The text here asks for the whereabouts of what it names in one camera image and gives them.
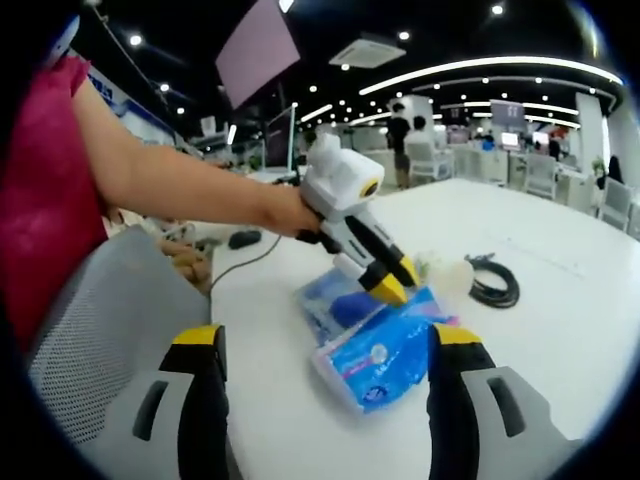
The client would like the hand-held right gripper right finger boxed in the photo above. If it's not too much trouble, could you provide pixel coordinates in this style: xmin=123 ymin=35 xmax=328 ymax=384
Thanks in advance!
xmin=427 ymin=323 xmax=584 ymax=480

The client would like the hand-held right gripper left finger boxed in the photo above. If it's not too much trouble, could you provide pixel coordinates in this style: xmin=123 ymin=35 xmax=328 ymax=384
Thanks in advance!
xmin=99 ymin=324 xmax=231 ymax=480

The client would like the clear package with blue oval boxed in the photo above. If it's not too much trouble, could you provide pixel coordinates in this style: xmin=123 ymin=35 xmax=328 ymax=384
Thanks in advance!
xmin=293 ymin=268 xmax=401 ymax=347

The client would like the clear bag of blue items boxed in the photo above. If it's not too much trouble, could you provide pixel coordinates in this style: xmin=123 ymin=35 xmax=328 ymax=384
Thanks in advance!
xmin=310 ymin=285 xmax=460 ymax=415

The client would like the black cable coil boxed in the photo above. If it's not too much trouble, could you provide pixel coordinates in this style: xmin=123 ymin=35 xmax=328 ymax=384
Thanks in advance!
xmin=463 ymin=252 xmax=522 ymax=310

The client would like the person's left hand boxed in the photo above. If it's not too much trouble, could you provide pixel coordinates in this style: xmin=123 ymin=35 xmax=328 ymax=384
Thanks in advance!
xmin=258 ymin=188 xmax=325 ymax=237

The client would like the white office chair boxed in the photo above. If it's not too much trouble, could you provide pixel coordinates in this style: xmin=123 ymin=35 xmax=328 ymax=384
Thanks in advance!
xmin=598 ymin=177 xmax=635 ymax=232
xmin=405 ymin=142 xmax=455 ymax=190

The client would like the black computer mouse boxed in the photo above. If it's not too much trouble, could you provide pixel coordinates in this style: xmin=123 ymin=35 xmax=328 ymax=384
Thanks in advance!
xmin=227 ymin=229 xmax=263 ymax=250

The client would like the grey mesh chair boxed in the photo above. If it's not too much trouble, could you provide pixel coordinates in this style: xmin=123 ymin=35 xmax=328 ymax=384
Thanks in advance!
xmin=27 ymin=224 xmax=212 ymax=451

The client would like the white table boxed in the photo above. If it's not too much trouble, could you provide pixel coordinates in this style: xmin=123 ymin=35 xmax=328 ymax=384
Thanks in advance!
xmin=209 ymin=177 xmax=640 ymax=480

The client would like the ceiling air vent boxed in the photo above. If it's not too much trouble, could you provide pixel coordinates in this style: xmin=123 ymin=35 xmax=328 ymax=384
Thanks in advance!
xmin=328 ymin=33 xmax=407 ymax=70

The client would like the hanging display screen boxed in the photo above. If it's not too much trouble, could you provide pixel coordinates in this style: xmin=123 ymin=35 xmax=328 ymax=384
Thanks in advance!
xmin=489 ymin=98 xmax=526 ymax=122

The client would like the blue white display board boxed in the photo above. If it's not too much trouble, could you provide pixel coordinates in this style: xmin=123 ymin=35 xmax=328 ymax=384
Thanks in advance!
xmin=84 ymin=64 xmax=176 ymax=146

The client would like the grey mouse cable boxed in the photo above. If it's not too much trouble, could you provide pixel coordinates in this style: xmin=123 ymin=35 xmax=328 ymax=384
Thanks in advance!
xmin=207 ymin=234 xmax=284 ymax=301

